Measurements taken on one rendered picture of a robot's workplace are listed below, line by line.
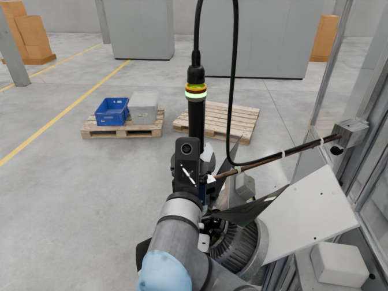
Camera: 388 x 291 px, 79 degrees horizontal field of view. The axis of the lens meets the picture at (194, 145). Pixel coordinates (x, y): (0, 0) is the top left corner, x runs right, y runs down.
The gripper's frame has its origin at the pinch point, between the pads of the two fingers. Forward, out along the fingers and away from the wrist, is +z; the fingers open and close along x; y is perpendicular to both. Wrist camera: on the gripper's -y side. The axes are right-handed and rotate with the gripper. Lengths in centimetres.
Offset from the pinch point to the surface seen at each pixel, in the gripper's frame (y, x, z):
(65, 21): 106, -833, 1149
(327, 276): 64, 52, 8
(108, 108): 139, -196, 292
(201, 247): 37.2, 2.2, -4.5
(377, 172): 31, 70, 37
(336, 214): 22.6, 40.7, 2.7
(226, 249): 40.9, 10.1, -1.5
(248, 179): 42, 19, 36
